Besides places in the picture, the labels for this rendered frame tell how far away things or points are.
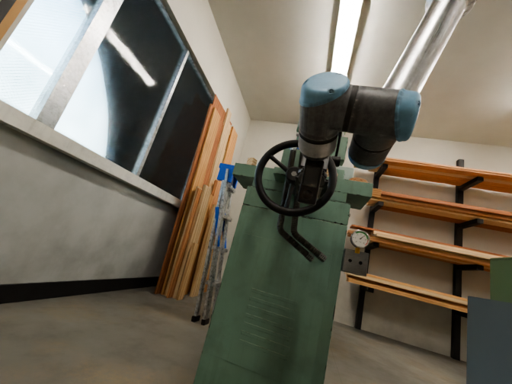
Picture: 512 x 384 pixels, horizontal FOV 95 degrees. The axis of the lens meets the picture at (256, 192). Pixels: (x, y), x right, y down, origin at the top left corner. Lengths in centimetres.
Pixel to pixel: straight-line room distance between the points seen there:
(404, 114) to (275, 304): 75
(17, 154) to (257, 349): 135
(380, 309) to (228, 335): 270
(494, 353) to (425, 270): 295
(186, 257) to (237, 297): 132
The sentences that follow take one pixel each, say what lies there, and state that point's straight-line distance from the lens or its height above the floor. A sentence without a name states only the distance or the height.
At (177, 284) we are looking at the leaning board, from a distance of 229.
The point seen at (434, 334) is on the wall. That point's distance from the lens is 373.
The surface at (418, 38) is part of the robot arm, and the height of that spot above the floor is 113.
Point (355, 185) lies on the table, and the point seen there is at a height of 88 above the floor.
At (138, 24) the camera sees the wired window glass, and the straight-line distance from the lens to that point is 219.
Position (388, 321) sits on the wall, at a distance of 356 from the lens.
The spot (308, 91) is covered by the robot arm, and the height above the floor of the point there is 83.
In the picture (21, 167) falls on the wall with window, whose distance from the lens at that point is 157.
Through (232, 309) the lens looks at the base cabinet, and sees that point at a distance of 101.
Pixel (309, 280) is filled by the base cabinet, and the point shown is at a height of 48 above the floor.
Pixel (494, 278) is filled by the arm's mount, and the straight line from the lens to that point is 80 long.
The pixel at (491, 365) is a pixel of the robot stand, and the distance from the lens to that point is 77.
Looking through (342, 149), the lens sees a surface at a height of 121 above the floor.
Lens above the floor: 51
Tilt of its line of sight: 15 degrees up
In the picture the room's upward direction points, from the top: 15 degrees clockwise
